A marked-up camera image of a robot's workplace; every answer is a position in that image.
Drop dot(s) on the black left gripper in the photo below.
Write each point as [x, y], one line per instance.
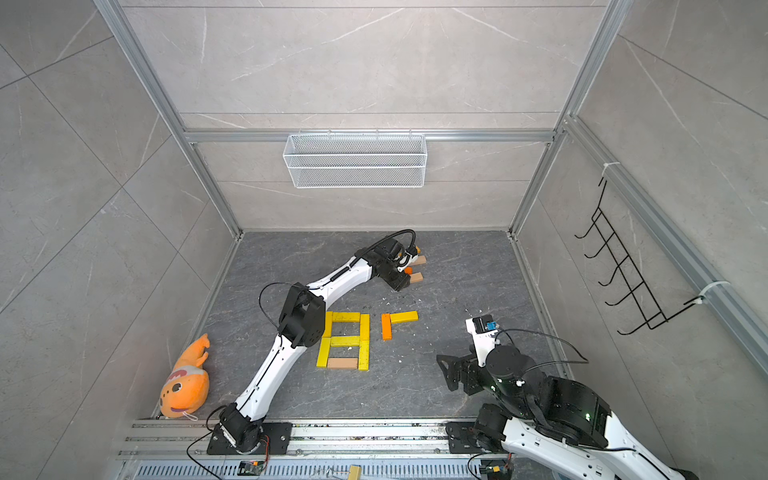
[402, 283]

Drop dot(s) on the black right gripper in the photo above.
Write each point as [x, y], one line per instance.
[470, 367]

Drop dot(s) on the yellow block angled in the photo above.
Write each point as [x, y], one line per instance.
[404, 317]

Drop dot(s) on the lime yellow block short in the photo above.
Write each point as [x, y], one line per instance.
[364, 330]

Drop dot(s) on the lime yellow block long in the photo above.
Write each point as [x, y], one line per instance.
[344, 341]

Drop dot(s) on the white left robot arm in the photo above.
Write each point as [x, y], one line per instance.
[301, 324]

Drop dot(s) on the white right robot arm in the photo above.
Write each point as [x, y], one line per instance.
[560, 423]

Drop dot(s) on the orange plush toy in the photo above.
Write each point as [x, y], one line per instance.
[186, 388]

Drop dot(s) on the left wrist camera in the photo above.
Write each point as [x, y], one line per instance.
[408, 257]

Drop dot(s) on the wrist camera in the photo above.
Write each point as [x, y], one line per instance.
[408, 257]
[484, 331]

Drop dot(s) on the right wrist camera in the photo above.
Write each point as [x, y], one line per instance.
[484, 331]

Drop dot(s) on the white wire mesh basket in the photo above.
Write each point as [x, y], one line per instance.
[356, 160]

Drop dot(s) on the black wire hook rack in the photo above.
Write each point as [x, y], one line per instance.
[626, 272]

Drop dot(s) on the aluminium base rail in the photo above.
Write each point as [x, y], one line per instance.
[311, 449]

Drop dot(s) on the aluminium frame post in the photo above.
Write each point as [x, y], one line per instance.
[115, 18]

